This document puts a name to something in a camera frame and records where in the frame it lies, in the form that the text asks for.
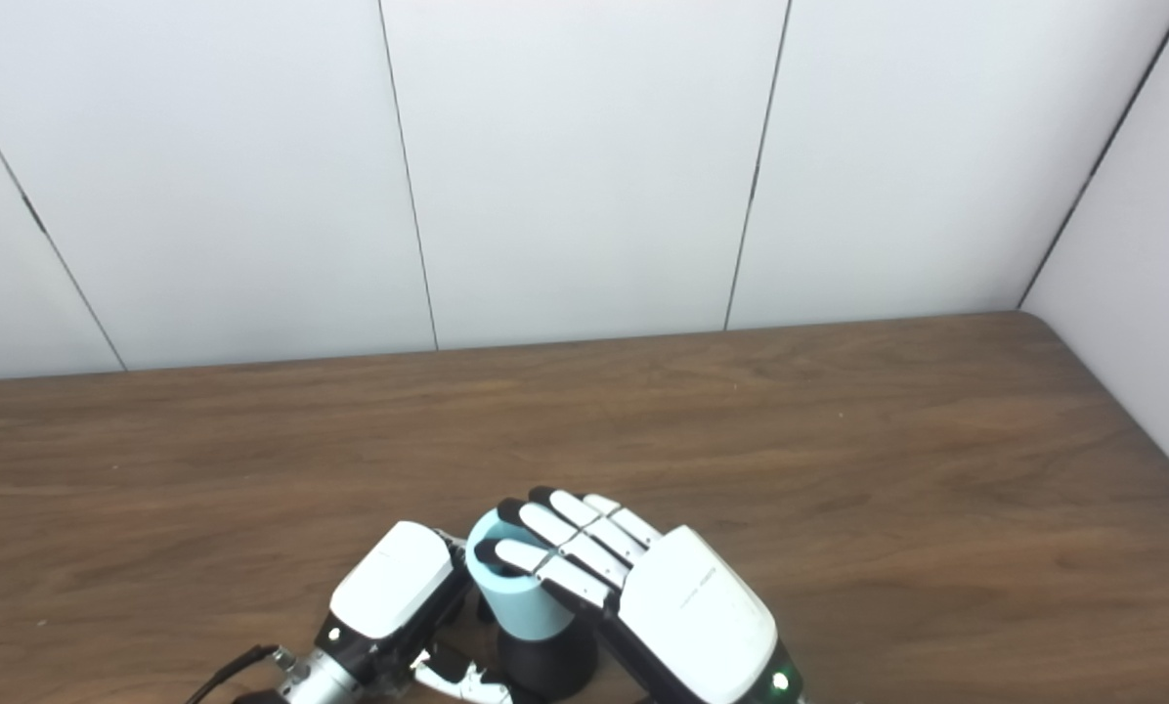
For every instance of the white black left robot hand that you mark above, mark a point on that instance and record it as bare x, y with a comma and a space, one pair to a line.
389, 582

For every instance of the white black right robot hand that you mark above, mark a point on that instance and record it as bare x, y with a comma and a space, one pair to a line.
697, 606

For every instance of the black flared nozzle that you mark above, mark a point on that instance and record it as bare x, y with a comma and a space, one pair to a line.
550, 665

